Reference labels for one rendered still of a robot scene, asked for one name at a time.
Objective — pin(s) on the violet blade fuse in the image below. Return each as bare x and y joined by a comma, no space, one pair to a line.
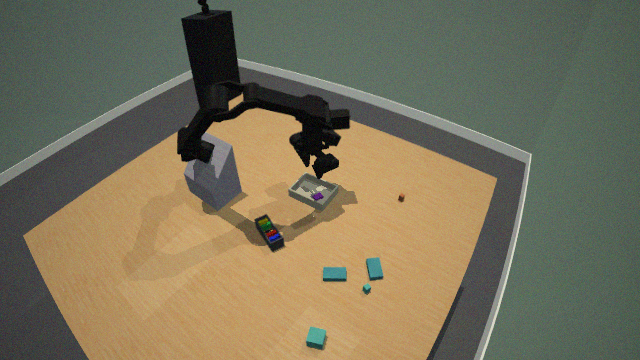
317,196

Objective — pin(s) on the teal rectangular block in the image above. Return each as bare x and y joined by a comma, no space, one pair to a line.
374,268
337,274

